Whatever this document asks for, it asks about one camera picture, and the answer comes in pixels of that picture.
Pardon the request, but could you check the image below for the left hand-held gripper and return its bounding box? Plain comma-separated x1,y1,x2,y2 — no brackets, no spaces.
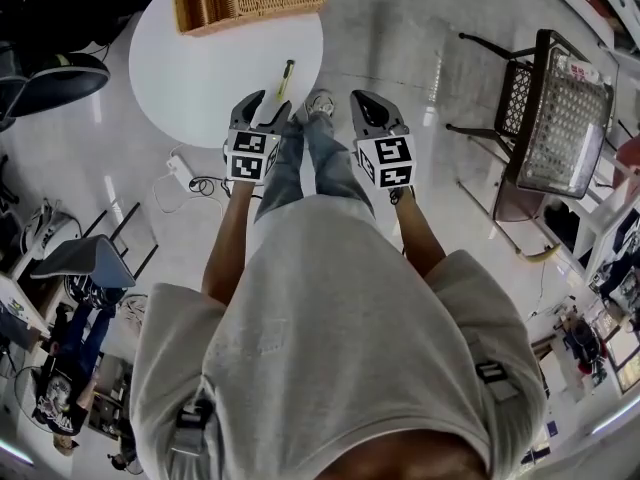
223,89,293,185

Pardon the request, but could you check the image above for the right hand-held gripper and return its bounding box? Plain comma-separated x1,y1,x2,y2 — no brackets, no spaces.
349,89,417,189

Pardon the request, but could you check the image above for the person's right forearm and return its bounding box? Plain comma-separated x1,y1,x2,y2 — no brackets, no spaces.
393,186,448,280

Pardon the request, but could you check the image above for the person's left forearm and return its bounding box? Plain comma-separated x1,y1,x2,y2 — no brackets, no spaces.
201,180,251,303

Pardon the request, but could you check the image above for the person's right shoe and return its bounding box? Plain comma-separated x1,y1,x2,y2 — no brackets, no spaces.
304,89,336,120

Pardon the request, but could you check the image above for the person's right leg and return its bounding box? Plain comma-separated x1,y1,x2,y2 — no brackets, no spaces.
302,112,376,219

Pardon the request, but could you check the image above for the person's leg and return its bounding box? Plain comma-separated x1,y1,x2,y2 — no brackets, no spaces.
253,117,307,225
302,112,376,219

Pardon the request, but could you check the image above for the person's left leg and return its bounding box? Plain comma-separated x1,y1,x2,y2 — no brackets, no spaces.
253,117,307,225

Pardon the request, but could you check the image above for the white round table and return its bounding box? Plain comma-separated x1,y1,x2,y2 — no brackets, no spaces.
128,0,325,149

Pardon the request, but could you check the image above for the white power strip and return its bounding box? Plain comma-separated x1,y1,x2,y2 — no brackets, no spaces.
166,154,197,182

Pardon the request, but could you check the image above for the brown seat chair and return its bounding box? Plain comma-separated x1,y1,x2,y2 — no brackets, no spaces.
492,177,562,262

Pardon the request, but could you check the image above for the black grey-trimmed backpack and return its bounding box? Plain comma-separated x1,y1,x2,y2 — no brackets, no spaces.
0,51,111,119

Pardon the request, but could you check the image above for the white red printed sign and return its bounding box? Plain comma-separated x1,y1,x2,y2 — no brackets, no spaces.
557,55,601,85

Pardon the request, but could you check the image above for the person's grey shirt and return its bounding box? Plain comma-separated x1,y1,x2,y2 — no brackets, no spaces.
128,195,549,480

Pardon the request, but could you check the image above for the yellow curved object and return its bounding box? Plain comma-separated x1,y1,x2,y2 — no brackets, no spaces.
519,244,562,265

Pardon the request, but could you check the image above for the grey seat black-leg chair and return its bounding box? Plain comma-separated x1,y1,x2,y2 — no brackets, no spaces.
29,201,159,290

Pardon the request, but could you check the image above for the black white backpack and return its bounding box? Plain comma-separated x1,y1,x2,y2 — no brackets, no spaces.
18,200,84,260

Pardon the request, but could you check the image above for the light wooden desk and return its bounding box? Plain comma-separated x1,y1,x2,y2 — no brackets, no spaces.
0,271,52,355

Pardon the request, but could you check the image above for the black cable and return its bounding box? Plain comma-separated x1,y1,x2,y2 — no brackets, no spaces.
188,176,232,200

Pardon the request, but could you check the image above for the white cable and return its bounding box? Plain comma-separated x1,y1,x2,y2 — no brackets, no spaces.
152,171,226,219

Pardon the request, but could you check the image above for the grey harness strap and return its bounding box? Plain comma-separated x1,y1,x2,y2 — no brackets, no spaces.
472,360,522,405
172,395,217,470

